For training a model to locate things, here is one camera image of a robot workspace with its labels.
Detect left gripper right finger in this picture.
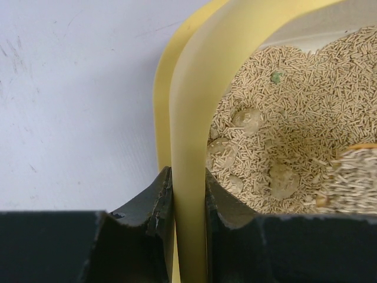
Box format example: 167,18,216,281
206,173,376,282

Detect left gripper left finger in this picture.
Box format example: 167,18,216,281
1,167,173,282

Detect yellow litter scoop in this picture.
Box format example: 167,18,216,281
315,143,376,216

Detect yellow litter box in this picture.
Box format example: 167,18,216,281
154,1,376,282

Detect litter clump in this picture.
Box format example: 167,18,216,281
232,108,263,136
269,163,300,200
206,137,239,170
229,175,243,194

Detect cat litter sand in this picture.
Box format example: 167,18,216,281
207,26,376,214

